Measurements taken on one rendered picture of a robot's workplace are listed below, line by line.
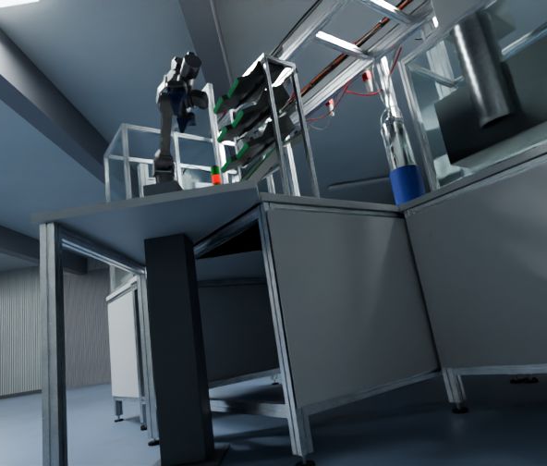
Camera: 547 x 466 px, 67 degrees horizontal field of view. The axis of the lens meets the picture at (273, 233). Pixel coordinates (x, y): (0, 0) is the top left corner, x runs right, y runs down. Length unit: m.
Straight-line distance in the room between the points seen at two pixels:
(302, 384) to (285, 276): 0.33
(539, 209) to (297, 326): 0.89
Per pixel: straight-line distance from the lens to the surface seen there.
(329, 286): 1.48
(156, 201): 1.32
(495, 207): 1.69
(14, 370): 11.86
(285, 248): 1.39
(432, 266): 1.81
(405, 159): 2.28
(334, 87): 3.16
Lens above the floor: 0.38
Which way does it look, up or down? 14 degrees up
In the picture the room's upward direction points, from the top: 9 degrees counter-clockwise
